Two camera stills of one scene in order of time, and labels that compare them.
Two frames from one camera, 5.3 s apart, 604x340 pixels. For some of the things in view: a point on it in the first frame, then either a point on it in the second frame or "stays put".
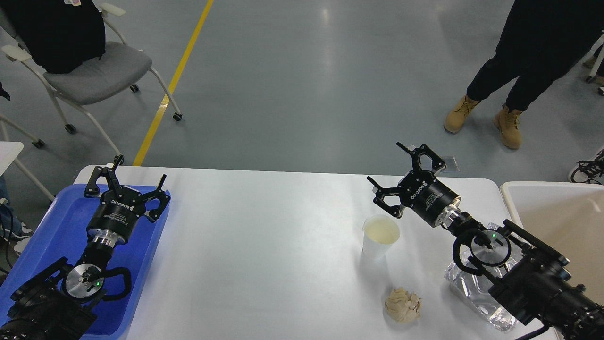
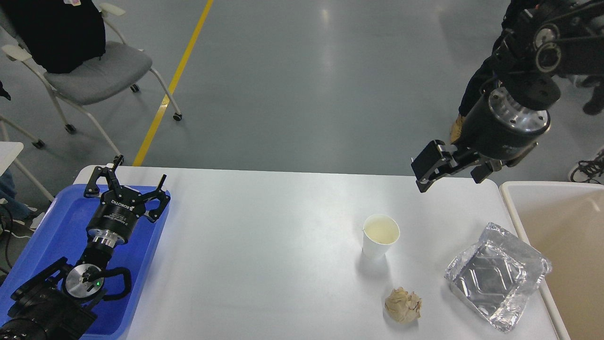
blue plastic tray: x=63 y=233 stays put
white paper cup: x=379 y=232 stays put
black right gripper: x=420 y=190 → x=493 y=125
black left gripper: x=114 y=219 stays put
